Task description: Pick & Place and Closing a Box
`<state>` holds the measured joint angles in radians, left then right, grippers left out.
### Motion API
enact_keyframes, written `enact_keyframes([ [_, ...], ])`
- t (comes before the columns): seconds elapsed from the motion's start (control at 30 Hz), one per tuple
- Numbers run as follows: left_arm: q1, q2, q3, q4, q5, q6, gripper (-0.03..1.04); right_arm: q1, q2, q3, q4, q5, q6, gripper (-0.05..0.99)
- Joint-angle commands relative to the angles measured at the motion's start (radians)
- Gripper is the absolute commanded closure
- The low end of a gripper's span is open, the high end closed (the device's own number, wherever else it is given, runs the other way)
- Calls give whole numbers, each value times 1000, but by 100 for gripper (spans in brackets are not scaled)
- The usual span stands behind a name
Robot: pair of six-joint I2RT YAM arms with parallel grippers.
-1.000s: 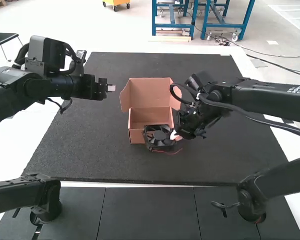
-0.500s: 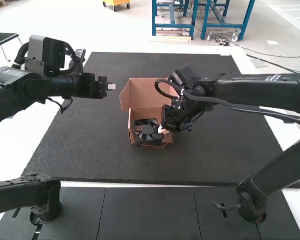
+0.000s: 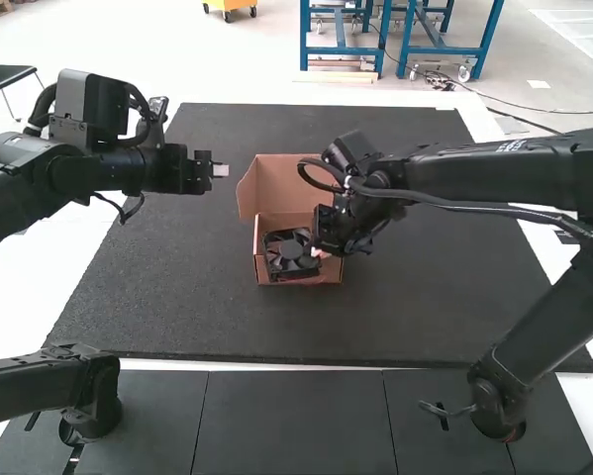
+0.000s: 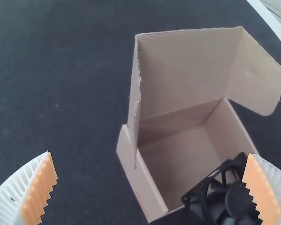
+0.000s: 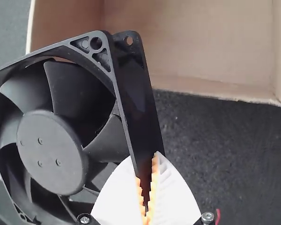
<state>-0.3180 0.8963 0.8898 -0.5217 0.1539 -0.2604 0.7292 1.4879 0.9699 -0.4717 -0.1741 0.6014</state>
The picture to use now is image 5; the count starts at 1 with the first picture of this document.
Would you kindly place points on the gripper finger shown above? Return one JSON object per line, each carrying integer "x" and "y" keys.
{"x": 116, "y": 199}
{"x": 173, "y": 199}

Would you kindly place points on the black square fan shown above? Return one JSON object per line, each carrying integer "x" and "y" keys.
{"x": 48, "y": 145}

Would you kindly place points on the cardboard box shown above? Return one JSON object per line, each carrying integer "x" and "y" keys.
{"x": 201, "y": 47}

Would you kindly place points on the black mat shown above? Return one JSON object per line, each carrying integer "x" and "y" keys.
{"x": 224, "y": 152}

